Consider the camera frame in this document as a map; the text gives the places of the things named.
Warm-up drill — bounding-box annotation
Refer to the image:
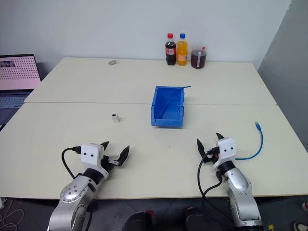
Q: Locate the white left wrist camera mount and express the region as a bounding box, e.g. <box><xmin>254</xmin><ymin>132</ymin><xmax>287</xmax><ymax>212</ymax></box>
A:
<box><xmin>80</xmin><ymin>143</ymin><xmax>108</xmax><ymax>178</ymax></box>

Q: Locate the orange soda bottle blue cap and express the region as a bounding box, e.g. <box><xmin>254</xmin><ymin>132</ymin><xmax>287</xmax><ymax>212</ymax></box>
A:
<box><xmin>176</xmin><ymin>33</ymin><xmax>189</xmax><ymax>67</ymax></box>

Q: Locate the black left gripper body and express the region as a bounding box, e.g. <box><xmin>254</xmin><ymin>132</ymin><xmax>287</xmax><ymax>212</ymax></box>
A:
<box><xmin>101</xmin><ymin>155</ymin><xmax>120</xmax><ymax>174</ymax></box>

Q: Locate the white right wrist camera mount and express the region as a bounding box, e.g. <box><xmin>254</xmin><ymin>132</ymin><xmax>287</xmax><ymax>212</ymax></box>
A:
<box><xmin>213</xmin><ymin>137</ymin><xmax>237</xmax><ymax>169</ymax></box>

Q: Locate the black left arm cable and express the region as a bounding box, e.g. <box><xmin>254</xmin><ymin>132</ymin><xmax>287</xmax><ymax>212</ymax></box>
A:
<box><xmin>61</xmin><ymin>145</ymin><xmax>82</xmax><ymax>180</ymax></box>

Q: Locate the white floor cable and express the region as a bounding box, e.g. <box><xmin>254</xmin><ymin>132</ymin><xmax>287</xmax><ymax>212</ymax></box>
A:
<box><xmin>0</xmin><ymin>196</ymin><xmax>25</xmax><ymax>231</ymax></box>

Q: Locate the grey shoe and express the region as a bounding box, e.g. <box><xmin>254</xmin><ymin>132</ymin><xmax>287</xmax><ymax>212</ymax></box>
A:
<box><xmin>293</xmin><ymin>221</ymin><xmax>308</xmax><ymax>231</ymax></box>

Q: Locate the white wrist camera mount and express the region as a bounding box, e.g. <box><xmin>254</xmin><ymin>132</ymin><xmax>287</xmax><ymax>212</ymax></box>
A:
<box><xmin>80</xmin><ymin>143</ymin><xmax>108</xmax><ymax>178</ymax></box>
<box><xmin>213</xmin><ymin>137</ymin><xmax>237</xmax><ymax>169</ymax></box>

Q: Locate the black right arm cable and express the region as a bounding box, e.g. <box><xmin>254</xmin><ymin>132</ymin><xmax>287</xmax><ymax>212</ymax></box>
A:
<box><xmin>197</xmin><ymin>154</ymin><xmax>242</xmax><ymax>231</ymax></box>

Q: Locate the blue plastic storage bin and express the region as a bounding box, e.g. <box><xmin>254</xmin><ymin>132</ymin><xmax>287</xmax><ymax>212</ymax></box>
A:
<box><xmin>150</xmin><ymin>85</ymin><xmax>192</xmax><ymax>128</ymax></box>

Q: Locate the cola bottle with red cap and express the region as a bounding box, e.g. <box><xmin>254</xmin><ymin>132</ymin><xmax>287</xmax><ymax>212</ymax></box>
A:
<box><xmin>165</xmin><ymin>33</ymin><xmax>177</xmax><ymax>66</ymax></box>

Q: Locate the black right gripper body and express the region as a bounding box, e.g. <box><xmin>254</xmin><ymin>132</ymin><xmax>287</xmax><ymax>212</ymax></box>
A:
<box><xmin>204</xmin><ymin>147</ymin><xmax>220</xmax><ymax>162</ymax></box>

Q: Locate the clear jug of dark liquid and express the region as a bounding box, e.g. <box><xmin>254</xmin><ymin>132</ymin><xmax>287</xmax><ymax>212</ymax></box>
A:
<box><xmin>190</xmin><ymin>41</ymin><xmax>208</xmax><ymax>70</ymax></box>

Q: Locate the open laptop with pink screen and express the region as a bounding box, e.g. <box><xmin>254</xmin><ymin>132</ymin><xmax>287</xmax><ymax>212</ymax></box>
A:
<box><xmin>0</xmin><ymin>53</ymin><xmax>42</xmax><ymax>132</ymax></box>

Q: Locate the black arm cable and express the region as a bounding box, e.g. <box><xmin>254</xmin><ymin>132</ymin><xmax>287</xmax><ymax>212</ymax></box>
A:
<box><xmin>197</xmin><ymin>154</ymin><xmax>242</xmax><ymax>231</ymax></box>
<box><xmin>61</xmin><ymin>145</ymin><xmax>82</xmax><ymax>180</ymax></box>

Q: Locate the blue Ethernet cable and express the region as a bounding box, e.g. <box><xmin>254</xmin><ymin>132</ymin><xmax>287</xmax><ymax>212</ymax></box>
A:
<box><xmin>234</xmin><ymin>121</ymin><xmax>264</xmax><ymax>161</ymax></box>

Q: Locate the dark rounded shape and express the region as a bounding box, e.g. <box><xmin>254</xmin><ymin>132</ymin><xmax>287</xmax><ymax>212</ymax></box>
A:
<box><xmin>126</xmin><ymin>210</ymin><xmax>154</xmax><ymax>231</ymax></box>
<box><xmin>183</xmin><ymin>206</ymin><xmax>218</xmax><ymax>231</ymax></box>

